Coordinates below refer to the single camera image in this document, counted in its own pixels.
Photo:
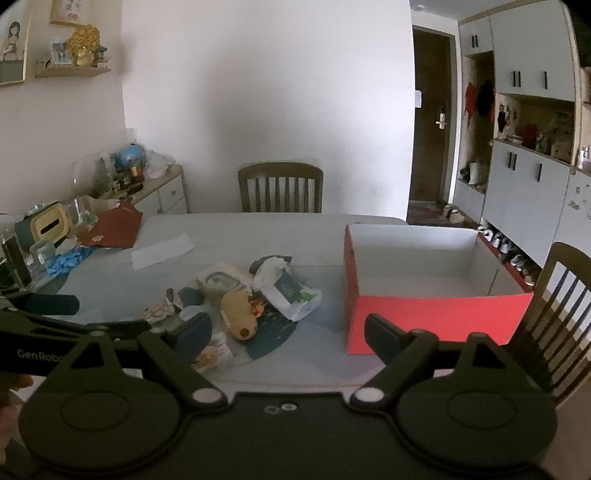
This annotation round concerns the wooden wall shelf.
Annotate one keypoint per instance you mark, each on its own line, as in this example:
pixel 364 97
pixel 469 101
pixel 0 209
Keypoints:
pixel 74 72

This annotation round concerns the dark red cloth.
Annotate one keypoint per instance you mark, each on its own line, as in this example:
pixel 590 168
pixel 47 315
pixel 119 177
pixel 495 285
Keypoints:
pixel 115 228

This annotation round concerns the pair of slippers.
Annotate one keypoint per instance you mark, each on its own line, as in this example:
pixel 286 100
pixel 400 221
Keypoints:
pixel 452 212

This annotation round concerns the large framed picture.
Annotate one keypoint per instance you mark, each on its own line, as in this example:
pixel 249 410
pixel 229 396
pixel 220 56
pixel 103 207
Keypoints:
pixel 14 46

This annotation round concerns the white plastic bag package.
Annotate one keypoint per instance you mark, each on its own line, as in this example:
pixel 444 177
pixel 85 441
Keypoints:
pixel 291 295

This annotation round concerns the small framed picture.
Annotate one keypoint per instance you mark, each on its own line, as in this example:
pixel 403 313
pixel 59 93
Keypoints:
pixel 67 11

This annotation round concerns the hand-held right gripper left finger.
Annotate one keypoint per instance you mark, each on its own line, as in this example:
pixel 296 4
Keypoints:
pixel 198 332

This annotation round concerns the white paper note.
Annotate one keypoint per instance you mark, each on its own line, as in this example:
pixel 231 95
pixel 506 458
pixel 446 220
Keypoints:
pixel 418 98

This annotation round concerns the white wooden sideboard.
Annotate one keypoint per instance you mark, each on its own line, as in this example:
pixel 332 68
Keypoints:
pixel 166 194

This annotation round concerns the dark brown door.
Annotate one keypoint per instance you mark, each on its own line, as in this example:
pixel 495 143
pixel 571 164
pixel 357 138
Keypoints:
pixel 429 161

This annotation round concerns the white crumpled plastic bag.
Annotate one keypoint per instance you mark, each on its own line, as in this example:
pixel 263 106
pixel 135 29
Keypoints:
pixel 159 164

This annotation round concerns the white packet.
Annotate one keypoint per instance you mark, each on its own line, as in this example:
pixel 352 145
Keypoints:
pixel 221 279

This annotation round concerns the orange snack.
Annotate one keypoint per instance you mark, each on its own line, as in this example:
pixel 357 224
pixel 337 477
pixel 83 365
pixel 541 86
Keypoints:
pixel 212 353

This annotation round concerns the tan capybara plush toy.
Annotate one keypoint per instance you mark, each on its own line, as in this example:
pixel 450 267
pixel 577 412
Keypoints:
pixel 238 314

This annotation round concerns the dark grey pouch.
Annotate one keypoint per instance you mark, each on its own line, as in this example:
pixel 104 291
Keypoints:
pixel 190 296

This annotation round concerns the blue globe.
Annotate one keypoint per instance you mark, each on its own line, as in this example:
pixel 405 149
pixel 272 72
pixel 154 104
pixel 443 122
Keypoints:
pixel 130 157

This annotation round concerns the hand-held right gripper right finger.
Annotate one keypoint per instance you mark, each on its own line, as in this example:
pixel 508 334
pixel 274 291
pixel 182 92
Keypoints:
pixel 383 334

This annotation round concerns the white paper sheet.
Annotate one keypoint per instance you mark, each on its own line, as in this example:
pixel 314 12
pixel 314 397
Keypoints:
pixel 161 251

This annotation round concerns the small red ornament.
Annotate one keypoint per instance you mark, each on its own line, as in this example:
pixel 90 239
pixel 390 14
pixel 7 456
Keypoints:
pixel 529 134

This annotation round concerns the blue gloves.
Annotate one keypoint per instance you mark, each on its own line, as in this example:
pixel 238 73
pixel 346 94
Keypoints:
pixel 69 262

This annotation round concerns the yellow and green tissue box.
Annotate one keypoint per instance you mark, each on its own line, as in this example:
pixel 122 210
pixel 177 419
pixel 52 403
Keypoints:
pixel 44 224

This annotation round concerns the person's left hand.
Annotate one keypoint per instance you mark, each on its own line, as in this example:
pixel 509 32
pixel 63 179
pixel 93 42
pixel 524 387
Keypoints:
pixel 16 382

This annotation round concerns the black appliance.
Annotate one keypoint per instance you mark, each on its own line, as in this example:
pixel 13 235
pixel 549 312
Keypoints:
pixel 14 258

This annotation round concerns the clear plastic container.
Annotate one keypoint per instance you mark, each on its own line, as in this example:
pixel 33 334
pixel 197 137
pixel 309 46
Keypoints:
pixel 92 173

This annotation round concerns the small photo frame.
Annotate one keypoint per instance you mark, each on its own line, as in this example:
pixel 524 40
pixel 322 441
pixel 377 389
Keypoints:
pixel 59 51

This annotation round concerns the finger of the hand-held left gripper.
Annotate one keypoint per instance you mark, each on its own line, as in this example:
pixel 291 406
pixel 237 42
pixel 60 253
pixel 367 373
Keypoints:
pixel 51 304
pixel 129 328

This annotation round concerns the yellow flower ornament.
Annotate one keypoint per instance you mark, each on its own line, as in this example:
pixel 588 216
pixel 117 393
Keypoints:
pixel 84 44

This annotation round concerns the white wall cabinet unit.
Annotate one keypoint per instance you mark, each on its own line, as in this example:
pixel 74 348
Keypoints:
pixel 526 194

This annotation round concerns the red cardboard box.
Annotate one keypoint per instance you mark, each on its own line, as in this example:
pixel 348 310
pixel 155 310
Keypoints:
pixel 429 318

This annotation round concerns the brown wooden chair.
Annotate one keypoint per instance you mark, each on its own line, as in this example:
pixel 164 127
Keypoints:
pixel 561 258
pixel 279 173

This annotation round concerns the row of shoes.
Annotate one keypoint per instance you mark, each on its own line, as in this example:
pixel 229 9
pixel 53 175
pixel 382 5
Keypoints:
pixel 508 258

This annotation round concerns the red hanging ornament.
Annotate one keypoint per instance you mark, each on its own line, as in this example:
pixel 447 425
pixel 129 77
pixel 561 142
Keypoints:
pixel 471 101

